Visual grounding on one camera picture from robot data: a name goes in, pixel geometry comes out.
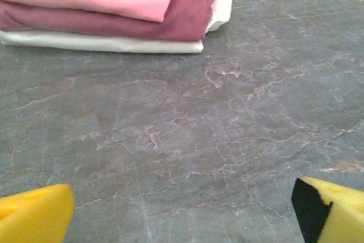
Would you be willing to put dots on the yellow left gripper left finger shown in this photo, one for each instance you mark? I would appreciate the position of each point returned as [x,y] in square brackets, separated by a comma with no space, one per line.
[34,214]

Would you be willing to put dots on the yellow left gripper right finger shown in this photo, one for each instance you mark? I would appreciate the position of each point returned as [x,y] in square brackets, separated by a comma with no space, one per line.
[341,214]

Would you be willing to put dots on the white folded t-shirt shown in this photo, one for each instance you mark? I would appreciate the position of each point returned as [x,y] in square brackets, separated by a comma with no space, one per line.
[113,43]

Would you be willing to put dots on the maroon folded t-shirt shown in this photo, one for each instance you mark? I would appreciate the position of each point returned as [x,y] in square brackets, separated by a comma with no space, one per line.
[182,26]

